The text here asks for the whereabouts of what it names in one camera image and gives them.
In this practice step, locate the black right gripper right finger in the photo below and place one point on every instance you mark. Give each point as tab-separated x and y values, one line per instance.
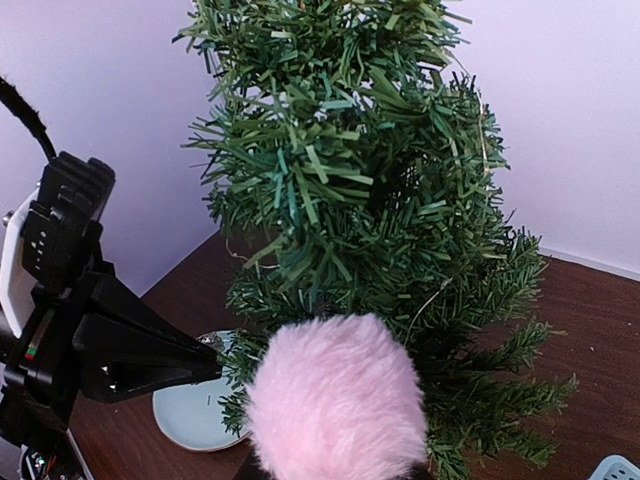
418	471

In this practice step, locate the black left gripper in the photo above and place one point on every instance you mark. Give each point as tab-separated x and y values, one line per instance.
101	341

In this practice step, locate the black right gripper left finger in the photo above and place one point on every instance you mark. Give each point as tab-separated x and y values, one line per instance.
251	469

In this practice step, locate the pink pompom ornament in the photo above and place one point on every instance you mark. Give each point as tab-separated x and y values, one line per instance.
336	398

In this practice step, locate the small green christmas tree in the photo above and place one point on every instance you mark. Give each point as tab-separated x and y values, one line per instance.
357	164

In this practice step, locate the light green floral plate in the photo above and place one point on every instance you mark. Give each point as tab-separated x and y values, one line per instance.
191	415

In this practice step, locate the blue plastic basket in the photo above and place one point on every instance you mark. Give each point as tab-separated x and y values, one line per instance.
615	467

